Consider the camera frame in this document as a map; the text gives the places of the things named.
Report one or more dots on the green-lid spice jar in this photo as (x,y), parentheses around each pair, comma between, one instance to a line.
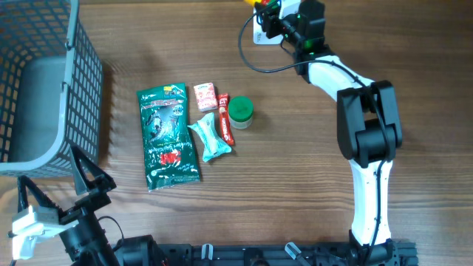
(240,111)

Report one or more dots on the red Kleenex tissue pack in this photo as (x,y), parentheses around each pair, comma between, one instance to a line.
(206,96)

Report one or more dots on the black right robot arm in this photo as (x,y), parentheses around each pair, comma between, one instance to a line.
(368,126)

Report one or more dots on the red Nescafe coffee stick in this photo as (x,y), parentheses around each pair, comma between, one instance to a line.
(225,128)

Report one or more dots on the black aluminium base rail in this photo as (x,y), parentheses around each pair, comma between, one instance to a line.
(277,255)

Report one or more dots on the green snack bag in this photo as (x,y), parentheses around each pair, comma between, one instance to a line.
(169,152)

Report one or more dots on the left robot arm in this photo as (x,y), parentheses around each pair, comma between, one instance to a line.
(81,252)

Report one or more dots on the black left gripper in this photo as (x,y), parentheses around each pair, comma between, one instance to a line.
(83,185)

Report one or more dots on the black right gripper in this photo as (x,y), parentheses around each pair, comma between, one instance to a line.
(270,18)

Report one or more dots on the red sauce bottle green cap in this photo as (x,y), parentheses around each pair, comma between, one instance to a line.
(264,3)

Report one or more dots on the white barcode scanner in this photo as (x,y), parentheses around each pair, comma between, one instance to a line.
(265,27)

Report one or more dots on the grey plastic mesh basket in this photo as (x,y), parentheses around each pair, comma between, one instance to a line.
(51,88)

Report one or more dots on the teal wet wipes pack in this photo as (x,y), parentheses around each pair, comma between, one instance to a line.
(214,146)

